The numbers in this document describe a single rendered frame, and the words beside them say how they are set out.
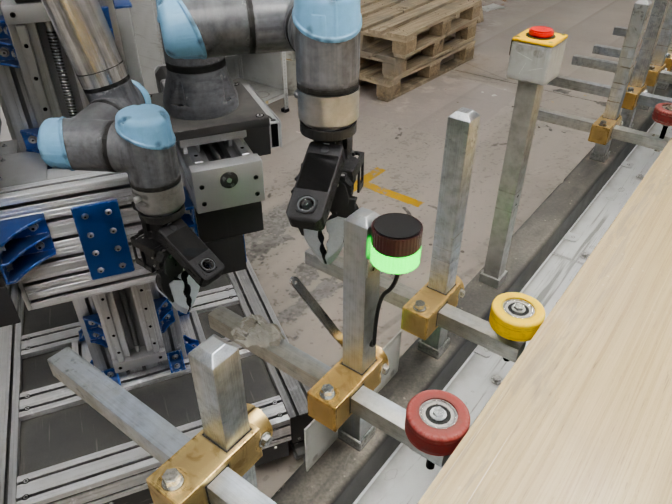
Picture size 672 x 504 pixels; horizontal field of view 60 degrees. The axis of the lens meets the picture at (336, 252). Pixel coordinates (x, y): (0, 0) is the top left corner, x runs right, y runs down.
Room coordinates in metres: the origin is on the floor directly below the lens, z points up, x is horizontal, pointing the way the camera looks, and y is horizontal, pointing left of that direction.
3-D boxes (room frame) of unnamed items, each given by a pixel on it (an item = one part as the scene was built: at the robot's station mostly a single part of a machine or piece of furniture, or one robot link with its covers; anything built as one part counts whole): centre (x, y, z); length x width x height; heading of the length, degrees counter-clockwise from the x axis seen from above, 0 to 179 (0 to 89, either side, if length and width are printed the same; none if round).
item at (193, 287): (0.80, 0.27, 0.86); 0.06 x 0.03 x 0.09; 53
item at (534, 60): (1.01, -0.34, 1.18); 0.07 x 0.07 x 0.08; 53
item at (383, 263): (0.57, -0.07, 1.09); 0.06 x 0.06 x 0.02
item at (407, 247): (0.57, -0.07, 1.11); 0.06 x 0.06 x 0.02
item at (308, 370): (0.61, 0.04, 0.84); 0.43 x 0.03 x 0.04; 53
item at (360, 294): (0.60, -0.03, 0.89); 0.03 x 0.03 x 0.48; 53
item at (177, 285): (0.77, 0.28, 0.86); 0.06 x 0.03 x 0.09; 53
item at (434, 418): (0.48, -0.13, 0.85); 0.08 x 0.08 x 0.11
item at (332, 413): (0.58, -0.02, 0.85); 0.13 x 0.06 x 0.05; 143
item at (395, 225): (0.57, -0.07, 1.02); 0.06 x 0.06 x 0.22; 53
